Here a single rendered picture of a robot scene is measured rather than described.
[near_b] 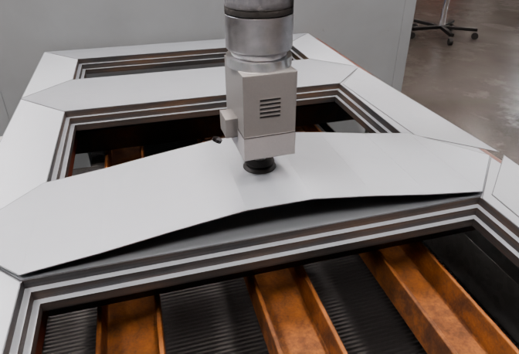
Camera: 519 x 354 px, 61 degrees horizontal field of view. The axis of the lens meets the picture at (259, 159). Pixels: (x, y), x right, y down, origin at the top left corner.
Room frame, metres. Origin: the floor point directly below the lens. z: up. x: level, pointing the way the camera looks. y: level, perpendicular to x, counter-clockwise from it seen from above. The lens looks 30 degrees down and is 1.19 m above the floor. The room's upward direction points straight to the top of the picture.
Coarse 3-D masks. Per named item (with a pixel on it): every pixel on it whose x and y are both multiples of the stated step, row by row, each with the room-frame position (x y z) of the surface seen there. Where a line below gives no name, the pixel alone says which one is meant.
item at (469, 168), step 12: (432, 144) 0.62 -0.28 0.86; (444, 144) 0.62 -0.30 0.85; (444, 156) 0.58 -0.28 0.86; (456, 156) 0.58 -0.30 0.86; (468, 156) 0.58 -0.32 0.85; (456, 168) 0.54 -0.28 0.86; (468, 168) 0.54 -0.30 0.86; (480, 168) 0.55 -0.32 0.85; (468, 180) 0.51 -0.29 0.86; (480, 180) 0.51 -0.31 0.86
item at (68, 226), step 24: (48, 192) 0.48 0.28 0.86; (72, 192) 0.47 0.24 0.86; (96, 192) 0.47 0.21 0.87; (48, 216) 0.43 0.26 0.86; (72, 216) 0.42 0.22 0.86; (96, 216) 0.42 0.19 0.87; (48, 240) 0.38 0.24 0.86; (72, 240) 0.38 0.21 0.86; (96, 240) 0.37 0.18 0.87; (24, 264) 0.35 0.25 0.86; (48, 264) 0.34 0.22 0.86
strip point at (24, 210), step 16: (32, 192) 0.48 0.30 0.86; (16, 208) 0.45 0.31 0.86; (32, 208) 0.45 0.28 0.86; (0, 224) 0.42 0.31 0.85; (16, 224) 0.41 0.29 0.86; (32, 224) 0.41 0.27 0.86; (0, 240) 0.39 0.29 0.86; (16, 240) 0.39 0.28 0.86; (0, 256) 0.36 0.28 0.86; (16, 256) 0.36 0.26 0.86; (16, 272) 0.33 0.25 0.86
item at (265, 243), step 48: (336, 96) 0.89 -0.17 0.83; (480, 192) 0.49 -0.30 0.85; (144, 240) 0.39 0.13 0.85; (192, 240) 0.39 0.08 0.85; (240, 240) 0.39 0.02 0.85; (288, 240) 0.41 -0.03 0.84; (336, 240) 0.42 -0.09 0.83; (384, 240) 0.43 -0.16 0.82; (48, 288) 0.33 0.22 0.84; (96, 288) 0.34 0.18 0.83; (144, 288) 0.35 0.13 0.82
